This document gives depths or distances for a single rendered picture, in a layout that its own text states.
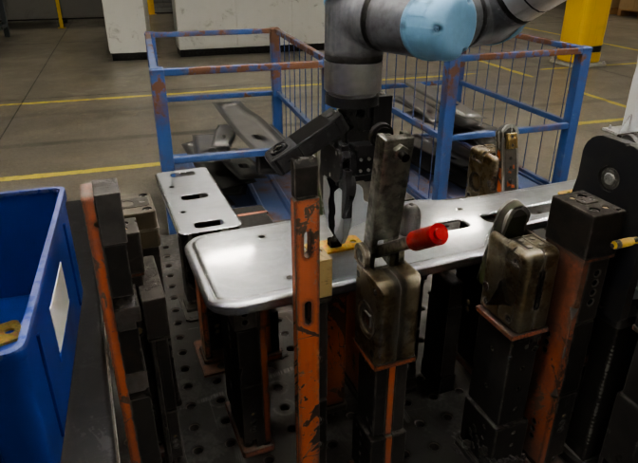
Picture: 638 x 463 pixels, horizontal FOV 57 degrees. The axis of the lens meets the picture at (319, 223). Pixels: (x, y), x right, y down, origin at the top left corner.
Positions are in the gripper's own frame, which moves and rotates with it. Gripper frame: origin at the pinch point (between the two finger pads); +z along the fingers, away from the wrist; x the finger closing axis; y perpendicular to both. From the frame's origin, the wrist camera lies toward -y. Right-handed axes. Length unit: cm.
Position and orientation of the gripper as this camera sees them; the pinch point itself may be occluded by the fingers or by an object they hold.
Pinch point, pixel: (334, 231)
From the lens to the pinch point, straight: 84.7
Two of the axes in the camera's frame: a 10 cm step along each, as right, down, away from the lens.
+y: 9.3, -1.5, 3.3
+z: -0.1, 9.0, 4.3
